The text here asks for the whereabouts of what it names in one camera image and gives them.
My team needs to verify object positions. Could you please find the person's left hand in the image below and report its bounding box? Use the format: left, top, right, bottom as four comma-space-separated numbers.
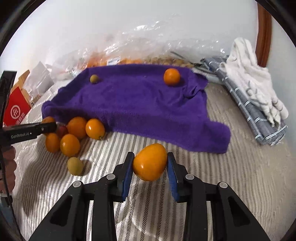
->
0, 146, 17, 194

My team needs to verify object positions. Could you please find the black cable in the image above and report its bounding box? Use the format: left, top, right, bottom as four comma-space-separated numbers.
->
171, 51, 210, 73

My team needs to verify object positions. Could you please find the clear plastic bag of oranges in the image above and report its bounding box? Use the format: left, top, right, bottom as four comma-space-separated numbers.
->
51, 22, 149, 78

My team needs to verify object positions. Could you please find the translucent white plastic bag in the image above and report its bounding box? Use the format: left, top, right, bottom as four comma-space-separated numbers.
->
30, 61, 55, 98

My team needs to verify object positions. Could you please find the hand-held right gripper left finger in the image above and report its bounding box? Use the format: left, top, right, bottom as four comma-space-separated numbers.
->
29, 152, 135, 241

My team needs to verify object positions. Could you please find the brown wooden frame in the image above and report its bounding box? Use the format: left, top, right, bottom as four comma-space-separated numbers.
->
255, 5, 272, 68

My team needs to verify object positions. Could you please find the purple towel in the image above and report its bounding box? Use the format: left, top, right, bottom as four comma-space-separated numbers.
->
42, 65, 232, 154

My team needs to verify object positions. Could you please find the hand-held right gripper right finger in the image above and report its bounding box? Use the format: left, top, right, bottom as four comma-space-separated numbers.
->
167, 152, 266, 241

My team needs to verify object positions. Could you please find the large round orange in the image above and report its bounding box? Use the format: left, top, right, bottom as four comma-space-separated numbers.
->
67, 116, 88, 139

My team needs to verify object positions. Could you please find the oval orange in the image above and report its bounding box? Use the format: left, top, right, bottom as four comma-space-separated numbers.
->
132, 143, 168, 181
60, 134, 80, 157
85, 118, 106, 140

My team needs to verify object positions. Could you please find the small red fruit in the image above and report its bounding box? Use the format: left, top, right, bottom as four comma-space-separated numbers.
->
57, 125, 69, 138

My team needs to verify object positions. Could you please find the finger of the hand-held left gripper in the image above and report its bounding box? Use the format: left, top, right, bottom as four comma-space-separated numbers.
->
37, 122, 57, 138

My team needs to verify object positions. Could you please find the white towel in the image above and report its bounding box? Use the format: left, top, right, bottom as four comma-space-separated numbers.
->
219, 37, 289, 127

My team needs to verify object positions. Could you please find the clear bag of brown nuts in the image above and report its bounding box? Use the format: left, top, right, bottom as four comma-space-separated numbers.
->
141, 35, 222, 69

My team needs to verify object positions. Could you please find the red carton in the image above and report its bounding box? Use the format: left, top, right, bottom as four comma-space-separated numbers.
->
3, 88, 33, 127

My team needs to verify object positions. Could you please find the brown cardboard box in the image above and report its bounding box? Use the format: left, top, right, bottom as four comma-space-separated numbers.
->
11, 70, 31, 93

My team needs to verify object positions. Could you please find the grey striped cloth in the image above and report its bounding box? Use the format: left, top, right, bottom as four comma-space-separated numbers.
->
201, 56, 287, 146

